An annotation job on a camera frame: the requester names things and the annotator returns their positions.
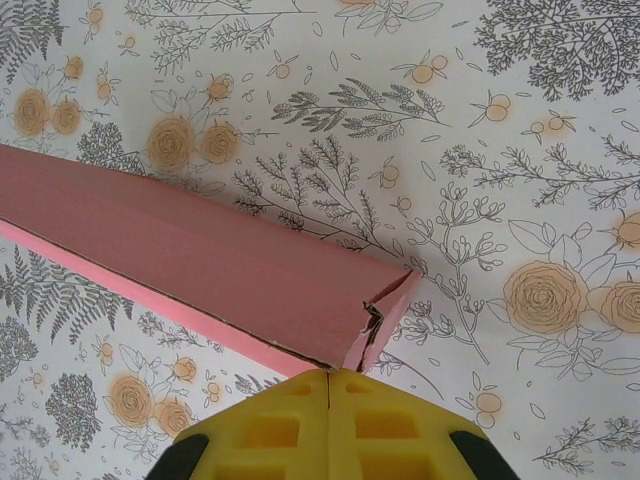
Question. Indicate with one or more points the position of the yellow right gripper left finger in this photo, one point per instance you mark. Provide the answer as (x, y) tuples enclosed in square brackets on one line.
[(270, 430)]

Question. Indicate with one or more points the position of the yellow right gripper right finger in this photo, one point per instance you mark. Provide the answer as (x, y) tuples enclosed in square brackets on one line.
[(390, 430)]

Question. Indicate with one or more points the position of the pink and white paper box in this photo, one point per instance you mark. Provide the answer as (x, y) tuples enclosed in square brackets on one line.
[(200, 240)]

